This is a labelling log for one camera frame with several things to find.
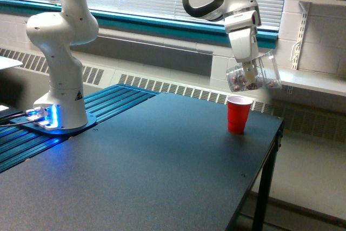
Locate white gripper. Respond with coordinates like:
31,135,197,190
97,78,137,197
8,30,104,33
224,10,259,83

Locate clear plastic cup with candies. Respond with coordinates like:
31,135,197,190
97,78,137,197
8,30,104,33
226,50,282,92

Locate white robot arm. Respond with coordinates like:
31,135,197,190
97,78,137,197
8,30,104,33
26,0,261,131

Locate white lower wall shelf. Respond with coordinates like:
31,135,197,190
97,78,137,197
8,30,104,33
279,67,345,96

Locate white board at left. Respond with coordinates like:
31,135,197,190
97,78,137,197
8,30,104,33
0,56,23,70

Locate white upper wall shelf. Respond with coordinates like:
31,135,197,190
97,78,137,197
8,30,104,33
292,0,346,7

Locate black cables at base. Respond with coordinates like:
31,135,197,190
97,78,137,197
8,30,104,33
0,109,30,127

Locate white baseboard radiator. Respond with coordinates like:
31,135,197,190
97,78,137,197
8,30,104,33
1,48,345,142

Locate red plastic cup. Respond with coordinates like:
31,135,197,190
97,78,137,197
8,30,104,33
227,96,254,134

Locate black table leg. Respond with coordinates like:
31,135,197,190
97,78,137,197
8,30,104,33
251,123,284,230

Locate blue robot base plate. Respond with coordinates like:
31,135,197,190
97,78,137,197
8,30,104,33
22,113,97,136

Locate white wall shelf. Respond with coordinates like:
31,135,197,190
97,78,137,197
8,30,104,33
279,67,345,96
292,0,346,7

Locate white shelf bracket rail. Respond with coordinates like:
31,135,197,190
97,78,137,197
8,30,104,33
290,0,310,70

